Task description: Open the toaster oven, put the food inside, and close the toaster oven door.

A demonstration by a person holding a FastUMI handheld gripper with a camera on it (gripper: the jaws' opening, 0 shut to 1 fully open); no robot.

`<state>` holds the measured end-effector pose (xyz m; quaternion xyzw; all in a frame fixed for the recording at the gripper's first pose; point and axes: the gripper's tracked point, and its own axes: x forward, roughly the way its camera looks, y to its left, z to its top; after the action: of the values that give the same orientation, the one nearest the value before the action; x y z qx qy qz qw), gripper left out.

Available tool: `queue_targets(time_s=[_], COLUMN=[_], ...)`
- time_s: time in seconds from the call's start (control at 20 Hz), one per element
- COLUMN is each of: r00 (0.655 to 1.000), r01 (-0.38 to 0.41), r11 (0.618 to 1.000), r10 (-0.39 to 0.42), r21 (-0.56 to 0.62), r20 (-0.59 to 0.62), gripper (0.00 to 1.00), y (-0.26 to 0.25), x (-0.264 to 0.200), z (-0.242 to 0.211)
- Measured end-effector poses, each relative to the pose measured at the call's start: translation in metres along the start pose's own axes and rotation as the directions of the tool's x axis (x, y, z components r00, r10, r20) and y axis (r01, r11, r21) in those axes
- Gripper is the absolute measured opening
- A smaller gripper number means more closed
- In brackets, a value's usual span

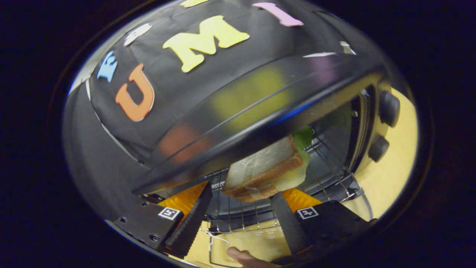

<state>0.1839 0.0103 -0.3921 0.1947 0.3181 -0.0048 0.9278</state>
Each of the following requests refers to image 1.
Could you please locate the black backdrop cloth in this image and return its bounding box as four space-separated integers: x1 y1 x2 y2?
63 0 372 224

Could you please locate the black toaster oven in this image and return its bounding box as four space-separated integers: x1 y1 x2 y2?
132 52 402 267

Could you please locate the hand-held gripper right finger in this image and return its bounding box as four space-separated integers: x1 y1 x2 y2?
270 188 377 262

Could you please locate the toast sandwich with lettuce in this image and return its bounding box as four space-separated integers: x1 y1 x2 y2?
222 127 315 202

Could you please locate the white string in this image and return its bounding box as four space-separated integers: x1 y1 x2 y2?
206 228 230 252

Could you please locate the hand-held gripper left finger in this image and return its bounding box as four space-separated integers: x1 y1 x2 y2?
111 182 213 259

